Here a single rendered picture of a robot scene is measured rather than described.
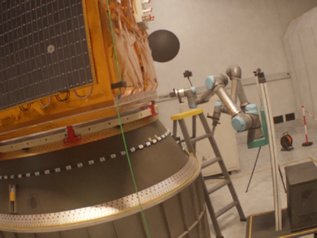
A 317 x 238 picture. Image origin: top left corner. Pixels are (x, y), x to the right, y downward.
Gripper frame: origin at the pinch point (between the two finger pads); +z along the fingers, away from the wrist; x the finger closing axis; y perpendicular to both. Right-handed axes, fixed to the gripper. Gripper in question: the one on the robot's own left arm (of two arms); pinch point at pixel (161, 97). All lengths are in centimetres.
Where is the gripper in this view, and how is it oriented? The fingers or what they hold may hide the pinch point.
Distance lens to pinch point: 301.4
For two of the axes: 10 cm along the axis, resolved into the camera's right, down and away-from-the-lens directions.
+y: -2.0, -9.7, -0.9
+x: -0.9, 1.1, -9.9
